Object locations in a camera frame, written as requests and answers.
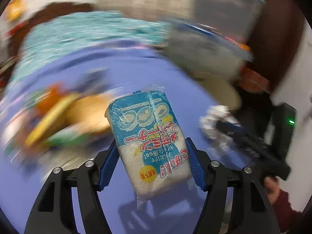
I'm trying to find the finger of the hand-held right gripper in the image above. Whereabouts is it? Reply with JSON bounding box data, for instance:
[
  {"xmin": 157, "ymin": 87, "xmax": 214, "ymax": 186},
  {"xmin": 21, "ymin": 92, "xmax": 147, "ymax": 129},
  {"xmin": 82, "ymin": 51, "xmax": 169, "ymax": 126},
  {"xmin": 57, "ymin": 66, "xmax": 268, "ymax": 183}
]
[{"xmin": 216, "ymin": 121, "xmax": 246, "ymax": 144}]

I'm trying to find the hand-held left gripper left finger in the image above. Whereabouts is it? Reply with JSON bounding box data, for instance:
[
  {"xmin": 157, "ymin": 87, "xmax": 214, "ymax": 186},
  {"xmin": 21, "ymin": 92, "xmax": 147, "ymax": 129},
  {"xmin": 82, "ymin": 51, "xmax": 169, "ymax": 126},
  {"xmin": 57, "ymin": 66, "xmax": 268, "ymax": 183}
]
[{"xmin": 23, "ymin": 138, "xmax": 122, "ymax": 234}]

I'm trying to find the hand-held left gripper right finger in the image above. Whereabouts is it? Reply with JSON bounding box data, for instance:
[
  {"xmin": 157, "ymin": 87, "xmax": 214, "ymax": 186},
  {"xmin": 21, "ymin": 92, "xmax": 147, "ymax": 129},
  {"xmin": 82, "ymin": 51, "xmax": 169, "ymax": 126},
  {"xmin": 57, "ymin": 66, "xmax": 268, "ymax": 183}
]
[{"xmin": 184, "ymin": 138, "xmax": 285, "ymax": 234}]

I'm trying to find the white wrapper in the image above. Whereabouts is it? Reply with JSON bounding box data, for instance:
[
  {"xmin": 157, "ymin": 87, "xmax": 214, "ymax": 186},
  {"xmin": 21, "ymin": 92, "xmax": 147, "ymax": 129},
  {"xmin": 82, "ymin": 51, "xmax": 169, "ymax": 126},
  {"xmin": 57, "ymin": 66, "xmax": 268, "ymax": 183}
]
[{"xmin": 199, "ymin": 104, "xmax": 239, "ymax": 140}]

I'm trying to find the blue and white sponge packet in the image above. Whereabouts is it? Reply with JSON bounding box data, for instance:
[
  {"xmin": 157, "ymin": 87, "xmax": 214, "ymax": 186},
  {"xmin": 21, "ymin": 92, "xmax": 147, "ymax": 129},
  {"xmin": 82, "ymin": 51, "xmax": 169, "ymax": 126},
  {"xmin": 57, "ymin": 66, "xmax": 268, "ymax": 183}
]
[{"xmin": 105, "ymin": 84, "xmax": 195, "ymax": 211}]

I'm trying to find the person's right hand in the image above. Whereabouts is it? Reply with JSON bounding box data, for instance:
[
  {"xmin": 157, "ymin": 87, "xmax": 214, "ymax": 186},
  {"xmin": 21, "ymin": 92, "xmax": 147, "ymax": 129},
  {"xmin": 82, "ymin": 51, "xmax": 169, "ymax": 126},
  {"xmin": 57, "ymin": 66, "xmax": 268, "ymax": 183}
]
[{"xmin": 264, "ymin": 176, "xmax": 281, "ymax": 203}]

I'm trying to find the green packet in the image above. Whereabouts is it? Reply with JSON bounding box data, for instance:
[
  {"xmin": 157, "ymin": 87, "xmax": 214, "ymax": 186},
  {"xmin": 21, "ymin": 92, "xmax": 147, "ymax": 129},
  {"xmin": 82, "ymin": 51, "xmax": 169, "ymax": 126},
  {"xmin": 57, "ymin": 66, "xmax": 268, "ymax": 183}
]
[{"xmin": 46, "ymin": 126, "xmax": 94, "ymax": 150}]

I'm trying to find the tan packet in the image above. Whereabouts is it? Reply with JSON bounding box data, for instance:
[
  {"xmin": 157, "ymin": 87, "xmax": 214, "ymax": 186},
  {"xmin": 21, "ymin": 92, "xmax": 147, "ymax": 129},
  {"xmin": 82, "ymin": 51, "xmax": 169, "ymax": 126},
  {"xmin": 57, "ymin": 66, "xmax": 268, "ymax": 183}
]
[{"xmin": 65, "ymin": 95, "xmax": 116, "ymax": 133}]

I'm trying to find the yellow packet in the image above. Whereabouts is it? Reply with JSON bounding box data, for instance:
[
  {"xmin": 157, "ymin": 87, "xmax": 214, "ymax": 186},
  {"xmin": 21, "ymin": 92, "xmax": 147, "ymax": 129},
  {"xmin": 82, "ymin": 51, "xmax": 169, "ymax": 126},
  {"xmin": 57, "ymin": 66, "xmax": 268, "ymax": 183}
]
[{"xmin": 25, "ymin": 95, "xmax": 82, "ymax": 148}]

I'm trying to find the orange packet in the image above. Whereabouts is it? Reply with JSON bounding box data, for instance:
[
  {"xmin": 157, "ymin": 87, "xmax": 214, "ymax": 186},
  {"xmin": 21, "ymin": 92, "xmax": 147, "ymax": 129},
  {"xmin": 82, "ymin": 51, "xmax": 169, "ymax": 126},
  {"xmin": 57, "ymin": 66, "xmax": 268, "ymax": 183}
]
[{"xmin": 35, "ymin": 84, "xmax": 65, "ymax": 114}]

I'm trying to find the blue bed sheet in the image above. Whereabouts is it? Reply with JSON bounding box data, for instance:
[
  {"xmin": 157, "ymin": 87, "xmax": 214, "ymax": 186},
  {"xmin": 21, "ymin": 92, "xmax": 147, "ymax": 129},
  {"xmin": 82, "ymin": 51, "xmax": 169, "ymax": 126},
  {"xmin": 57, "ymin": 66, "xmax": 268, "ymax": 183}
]
[{"xmin": 0, "ymin": 48, "xmax": 246, "ymax": 234}]

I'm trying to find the dark brown panel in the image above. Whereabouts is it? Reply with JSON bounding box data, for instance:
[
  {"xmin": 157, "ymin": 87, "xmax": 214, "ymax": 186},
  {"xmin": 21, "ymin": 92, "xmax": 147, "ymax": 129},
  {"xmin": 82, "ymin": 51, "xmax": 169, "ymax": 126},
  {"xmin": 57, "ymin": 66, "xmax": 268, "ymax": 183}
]
[{"xmin": 247, "ymin": 0, "xmax": 306, "ymax": 94}]

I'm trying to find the teal patterned blanket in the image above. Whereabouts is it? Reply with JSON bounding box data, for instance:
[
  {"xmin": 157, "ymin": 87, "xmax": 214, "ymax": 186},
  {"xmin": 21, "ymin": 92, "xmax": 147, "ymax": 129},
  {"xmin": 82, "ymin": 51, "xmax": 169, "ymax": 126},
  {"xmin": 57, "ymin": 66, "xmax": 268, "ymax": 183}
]
[{"xmin": 13, "ymin": 11, "xmax": 172, "ymax": 80}]

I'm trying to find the carved wooden headboard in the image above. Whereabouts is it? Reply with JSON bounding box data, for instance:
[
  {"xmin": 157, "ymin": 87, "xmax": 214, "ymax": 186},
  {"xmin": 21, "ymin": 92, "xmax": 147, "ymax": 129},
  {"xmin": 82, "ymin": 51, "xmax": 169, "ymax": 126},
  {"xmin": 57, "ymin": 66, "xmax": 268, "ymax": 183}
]
[{"xmin": 24, "ymin": 2, "xmax": 99, "ymax": 21}]

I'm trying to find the yellow paper bag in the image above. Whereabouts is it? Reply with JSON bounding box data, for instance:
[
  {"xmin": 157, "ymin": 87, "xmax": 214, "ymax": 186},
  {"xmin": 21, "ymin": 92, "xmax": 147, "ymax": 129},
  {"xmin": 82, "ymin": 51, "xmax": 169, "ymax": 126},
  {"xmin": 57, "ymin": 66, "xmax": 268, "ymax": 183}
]
[{"xmin": 5, "ymin": 0, "xmax": 33, "ymax": 22}]

